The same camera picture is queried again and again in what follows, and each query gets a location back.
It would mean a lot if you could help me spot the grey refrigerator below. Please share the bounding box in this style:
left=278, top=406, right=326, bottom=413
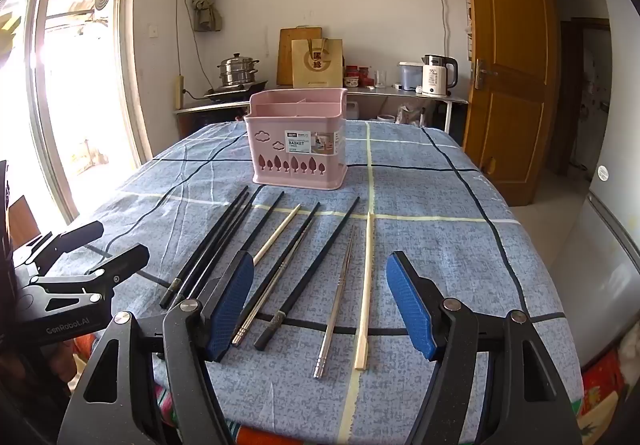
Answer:
left=565, top=0, right=640, bottom=371

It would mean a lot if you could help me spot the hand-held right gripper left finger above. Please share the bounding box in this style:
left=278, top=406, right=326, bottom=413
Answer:
left=70, top=250, right=256, bottom=445

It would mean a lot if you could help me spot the white electric kettle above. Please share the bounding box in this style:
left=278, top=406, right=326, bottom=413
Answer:
left=421, top=54, right=459, bottom=98

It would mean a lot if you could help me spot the pink plastic chopstick basket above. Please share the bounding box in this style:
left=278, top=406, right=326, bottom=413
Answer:
left=243, top=88, right=348, bottom=190

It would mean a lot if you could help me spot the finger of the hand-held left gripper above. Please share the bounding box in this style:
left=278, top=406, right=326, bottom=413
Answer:
left=12, top=220, right=105, bottom=277
left=17, top=244, right=151, bottom=319

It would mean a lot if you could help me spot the clear plastic container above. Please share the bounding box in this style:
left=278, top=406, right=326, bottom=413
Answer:
left=397, top=61, right=426, bottom=92

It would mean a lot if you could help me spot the steel steamer pot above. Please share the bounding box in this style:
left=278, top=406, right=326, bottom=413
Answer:
left=216, top=53, right=261, bottom=88

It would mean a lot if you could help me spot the metal side table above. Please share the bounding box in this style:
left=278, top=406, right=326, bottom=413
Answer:
left=172, top=87, right=471, bottom=136

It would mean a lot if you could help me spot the dark wooden door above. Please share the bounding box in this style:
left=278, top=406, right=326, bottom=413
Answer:
left=559, top=19, right=612, bottom=176

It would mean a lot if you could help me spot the black induction cooker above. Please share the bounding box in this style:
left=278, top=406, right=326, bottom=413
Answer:
left=204, top=80, right=268, bottom=100

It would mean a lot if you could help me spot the white sliding door frame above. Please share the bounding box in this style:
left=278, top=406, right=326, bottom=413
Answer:
left=20, top=0, right=151, bottom=226

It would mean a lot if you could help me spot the clear plastic bag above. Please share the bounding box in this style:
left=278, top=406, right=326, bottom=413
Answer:
left=396, top=105, right=426, bottom=126

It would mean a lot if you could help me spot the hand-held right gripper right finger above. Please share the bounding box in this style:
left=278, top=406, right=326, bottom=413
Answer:
left=385, top=250, right=583, bottom=445

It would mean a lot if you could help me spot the metal chopstick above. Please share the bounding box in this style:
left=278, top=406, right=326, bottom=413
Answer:
left=313, top=225, right=357, bottom=380
left=231, top=220, right=311, bottom=346

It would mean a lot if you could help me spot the wooden chopstick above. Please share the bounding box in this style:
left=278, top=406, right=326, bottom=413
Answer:
left=252, top=204, right=303, bottom=267
left=354, top=211, right=375, bottom=371

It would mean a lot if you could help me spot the wall calendar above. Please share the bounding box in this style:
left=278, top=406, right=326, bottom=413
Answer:
left=462, top=0, right=473, bottom=62

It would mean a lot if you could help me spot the blue plaid tablecloth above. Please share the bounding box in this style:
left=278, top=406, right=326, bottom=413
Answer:
left=47, top=120, right=586, bottom=445

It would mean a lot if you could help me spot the wooden cutting board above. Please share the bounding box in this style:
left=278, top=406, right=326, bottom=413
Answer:
left=276, top=27, right=323, bottom=86

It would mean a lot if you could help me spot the brown paper bag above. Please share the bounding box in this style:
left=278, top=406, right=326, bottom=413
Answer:
left=291, top=38, right=345, bottom=89

